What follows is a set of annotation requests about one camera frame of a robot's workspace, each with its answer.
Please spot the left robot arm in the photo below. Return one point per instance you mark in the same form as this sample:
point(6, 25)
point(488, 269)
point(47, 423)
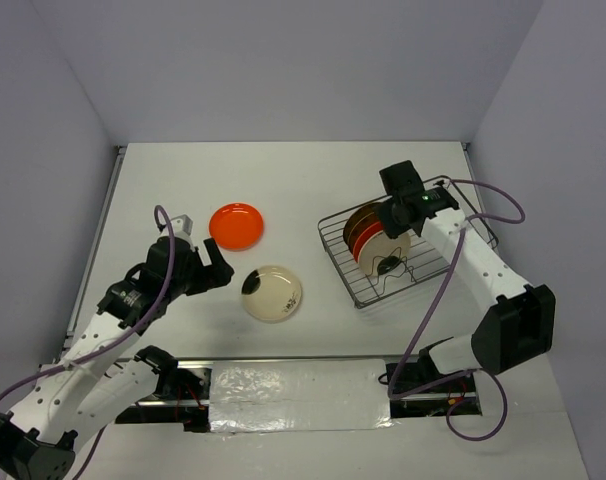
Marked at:
point(73, 401)

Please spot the orange plate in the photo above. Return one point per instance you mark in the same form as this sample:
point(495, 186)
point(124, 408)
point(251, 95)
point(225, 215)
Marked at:
point(236, 226)
point(364, 237)

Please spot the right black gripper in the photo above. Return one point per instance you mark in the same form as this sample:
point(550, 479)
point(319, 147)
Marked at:
point(392, 229)

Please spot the beige plate with black pattern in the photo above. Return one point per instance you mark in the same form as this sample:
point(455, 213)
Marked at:
point(271, 293)

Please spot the brown gold patterned plate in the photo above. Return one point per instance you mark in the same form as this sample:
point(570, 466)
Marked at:
point(359, 228)

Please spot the metal base rail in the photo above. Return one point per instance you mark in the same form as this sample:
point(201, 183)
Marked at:
point(186, 400)

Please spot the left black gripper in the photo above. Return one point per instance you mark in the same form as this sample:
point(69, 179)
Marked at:
point(218, 273)

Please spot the silver foil covered panel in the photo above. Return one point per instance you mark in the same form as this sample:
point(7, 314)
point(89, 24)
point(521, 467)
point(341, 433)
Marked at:
point(297, 396)

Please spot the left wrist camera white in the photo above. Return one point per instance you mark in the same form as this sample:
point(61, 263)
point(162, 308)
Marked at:
point(182, 229)

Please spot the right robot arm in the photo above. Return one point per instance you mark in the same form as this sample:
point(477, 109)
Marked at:
point(517, 318)

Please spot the metal wire dish rack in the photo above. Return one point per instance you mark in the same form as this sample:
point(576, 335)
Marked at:
point(374, 278)

